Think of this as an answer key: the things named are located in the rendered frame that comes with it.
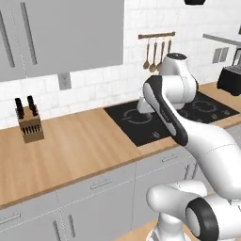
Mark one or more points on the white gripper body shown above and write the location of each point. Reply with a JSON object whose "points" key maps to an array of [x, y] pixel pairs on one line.
{"points": [[145, 106]]}

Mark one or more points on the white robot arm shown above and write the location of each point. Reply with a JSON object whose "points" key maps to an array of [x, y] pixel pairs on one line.
{"points": [[216, 157]]}

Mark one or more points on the grey drawer front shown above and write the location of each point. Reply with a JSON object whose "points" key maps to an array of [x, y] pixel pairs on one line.
{"points": [[94, 191], [157, 164], [28, 210]]}

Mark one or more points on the black hob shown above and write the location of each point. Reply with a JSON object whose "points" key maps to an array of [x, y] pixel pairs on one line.
{"points": [[128, 125]]}

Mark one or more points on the hanging brass spoon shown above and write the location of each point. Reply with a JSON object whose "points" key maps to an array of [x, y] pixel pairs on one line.
{"points": [[169, 47], [146, 62], [152, 66], [160, 64]]}

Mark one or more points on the grey base cupboard door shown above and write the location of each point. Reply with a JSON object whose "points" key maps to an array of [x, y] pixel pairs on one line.
{"points": [[200, 175], [28, 230], [103, 213], [147, 185]]}

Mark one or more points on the black toaster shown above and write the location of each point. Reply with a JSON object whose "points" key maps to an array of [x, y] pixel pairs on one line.
{"points": [[229, 81]]}

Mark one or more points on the wooden knife block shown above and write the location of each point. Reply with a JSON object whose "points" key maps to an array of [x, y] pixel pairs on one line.
{"points": [[31, 128]]}

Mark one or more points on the black hanging lamp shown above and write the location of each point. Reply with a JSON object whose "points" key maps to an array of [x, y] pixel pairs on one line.
{"points": [[194, 1]]}

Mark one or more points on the wooden utensil rail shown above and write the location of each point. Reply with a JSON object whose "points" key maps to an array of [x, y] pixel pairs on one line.
{"points": [[157, 35]]}

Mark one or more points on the grey wall socket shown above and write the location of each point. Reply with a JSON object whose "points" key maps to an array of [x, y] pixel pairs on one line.
{"points": [[64, 81]]}

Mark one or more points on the grey double wall switch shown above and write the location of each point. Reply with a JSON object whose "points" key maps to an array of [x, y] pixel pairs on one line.
{"points": [[220, 55]]}

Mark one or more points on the grey wall cupboard door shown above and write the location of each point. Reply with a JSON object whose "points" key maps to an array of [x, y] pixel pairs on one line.
{"points": [[8, 72], [78, 31]]}

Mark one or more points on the grey wall shelf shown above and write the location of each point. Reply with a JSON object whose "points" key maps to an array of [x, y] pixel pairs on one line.
{"points": [[222, 40]]}

